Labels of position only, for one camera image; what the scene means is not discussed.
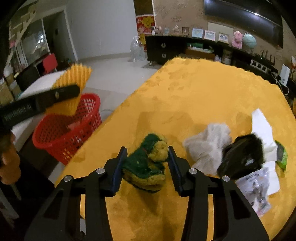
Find clear cartoon plastic packet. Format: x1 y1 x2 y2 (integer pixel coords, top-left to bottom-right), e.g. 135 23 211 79
235 168 271 217

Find black plastic bag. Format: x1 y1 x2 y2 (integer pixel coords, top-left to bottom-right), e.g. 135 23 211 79
217 133 264 180

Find white mesh cloth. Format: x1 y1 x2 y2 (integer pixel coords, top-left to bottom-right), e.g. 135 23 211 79
183 123 232 176

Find yellow foam fruit net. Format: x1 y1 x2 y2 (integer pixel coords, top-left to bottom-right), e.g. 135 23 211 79
46 64 92 116

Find green pea snack packet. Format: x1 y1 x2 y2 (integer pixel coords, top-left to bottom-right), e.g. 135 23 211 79
275 140 288 171

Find white paper tissue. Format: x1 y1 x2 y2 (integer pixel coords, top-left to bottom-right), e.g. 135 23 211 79
251 108 280 196

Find stacked cardboard boxes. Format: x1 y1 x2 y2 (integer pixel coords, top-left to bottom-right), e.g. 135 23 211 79
0 73 22 106

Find white cushioned sofa bench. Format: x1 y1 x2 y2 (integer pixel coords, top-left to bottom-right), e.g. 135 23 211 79
12 70 65 151

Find red plastic mesh basket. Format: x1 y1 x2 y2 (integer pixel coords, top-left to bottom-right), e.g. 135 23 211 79
32 93 102 165

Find red chair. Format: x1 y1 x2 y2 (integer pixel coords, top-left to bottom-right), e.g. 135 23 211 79
42 53 58 75

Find clear large water bottle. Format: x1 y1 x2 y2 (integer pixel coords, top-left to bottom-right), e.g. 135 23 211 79
130 36 145 62

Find white router box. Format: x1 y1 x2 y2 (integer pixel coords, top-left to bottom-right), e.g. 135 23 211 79
280 64 290 86

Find black tv cabinet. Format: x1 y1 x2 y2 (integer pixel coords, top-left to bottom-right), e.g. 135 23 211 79
145 36 295 98

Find pink plush toy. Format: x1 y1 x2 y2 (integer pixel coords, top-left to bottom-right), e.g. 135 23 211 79
232 31 243 49

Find light blue globe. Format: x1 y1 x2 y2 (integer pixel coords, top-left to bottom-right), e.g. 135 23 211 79
242 33 257 51

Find black curved television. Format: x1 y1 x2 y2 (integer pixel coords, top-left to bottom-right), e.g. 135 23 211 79
204 0 283 48

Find red festive wall poster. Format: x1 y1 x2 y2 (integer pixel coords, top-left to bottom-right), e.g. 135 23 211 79
136 15 155 47

